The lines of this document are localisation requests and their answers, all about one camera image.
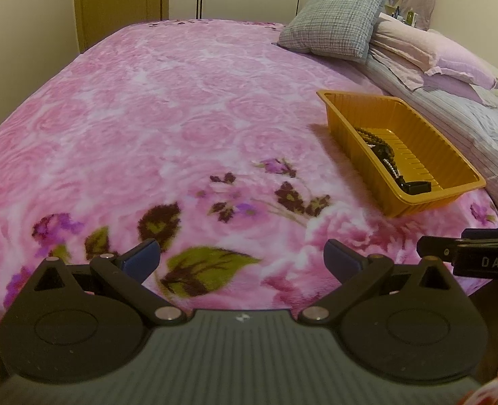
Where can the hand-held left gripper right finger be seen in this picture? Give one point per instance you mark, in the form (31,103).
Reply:
(341,258)

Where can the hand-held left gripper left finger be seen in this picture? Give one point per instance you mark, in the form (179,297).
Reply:
(141,258)

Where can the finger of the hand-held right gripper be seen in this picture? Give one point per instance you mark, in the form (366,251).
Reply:
(489,234)
(436,248)

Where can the dark wristband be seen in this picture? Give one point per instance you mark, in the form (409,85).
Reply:
(417,187)

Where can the yellow plastic tray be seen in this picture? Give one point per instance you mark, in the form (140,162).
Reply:
(426,135)

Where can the grey striped duvet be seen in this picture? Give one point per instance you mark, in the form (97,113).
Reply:
(476,135)

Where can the pink floral blanket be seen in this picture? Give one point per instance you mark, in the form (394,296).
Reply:
(168,114)

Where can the small pink pillow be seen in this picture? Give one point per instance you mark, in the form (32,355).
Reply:
(464,88)

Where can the large pink pillow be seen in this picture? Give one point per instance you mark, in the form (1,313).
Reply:
(443,50)

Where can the small green bottle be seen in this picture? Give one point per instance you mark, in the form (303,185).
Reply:
(411,17)

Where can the grey checked pillow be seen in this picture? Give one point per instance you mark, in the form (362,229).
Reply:
(337,21)

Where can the brown wooden door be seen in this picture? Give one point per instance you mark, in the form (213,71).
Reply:
(118,4)

